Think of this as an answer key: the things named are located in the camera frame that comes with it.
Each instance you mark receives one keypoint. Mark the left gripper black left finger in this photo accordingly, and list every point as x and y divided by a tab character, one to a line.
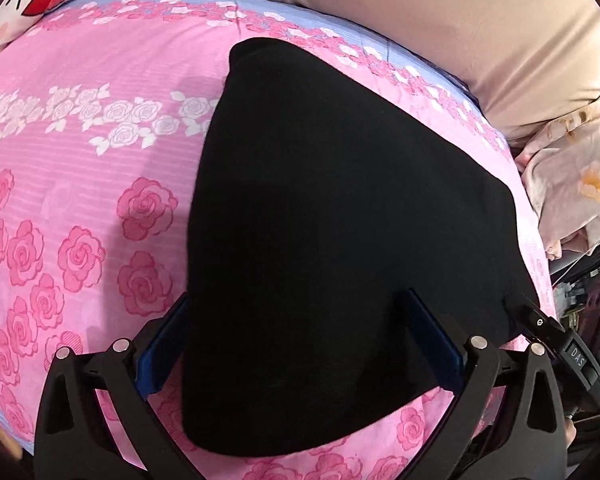
72	439

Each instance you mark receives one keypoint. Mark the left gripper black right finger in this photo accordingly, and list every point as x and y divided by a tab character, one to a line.
505	420

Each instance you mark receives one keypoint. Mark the black pants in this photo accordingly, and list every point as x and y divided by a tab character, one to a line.
317	205

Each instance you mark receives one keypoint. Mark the pale floral blanket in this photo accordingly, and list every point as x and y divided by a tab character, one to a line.
560	170

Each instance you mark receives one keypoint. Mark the pink floral bed quilt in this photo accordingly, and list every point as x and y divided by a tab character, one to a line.
104	106

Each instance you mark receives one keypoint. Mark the beige curtain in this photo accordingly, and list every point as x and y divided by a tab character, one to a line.
527	62

